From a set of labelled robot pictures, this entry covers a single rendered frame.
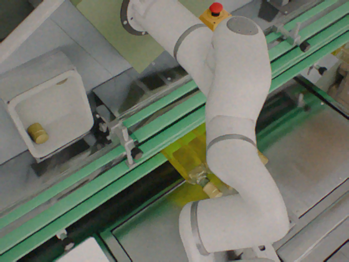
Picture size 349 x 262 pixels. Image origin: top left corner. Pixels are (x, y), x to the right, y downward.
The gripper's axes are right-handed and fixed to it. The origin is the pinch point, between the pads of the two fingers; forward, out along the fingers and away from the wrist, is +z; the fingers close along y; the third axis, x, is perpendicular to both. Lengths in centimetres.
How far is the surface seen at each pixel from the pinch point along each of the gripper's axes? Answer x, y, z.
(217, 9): -16, 25, 51
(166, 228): 16.6, -12.8, 11.1
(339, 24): -62, 6, 48
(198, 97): -2.5, 13.7, 32.4
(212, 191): 3.3, 1.5, 10.3
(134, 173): 19.9, -3.3, 26.3
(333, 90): -254, -263, 190
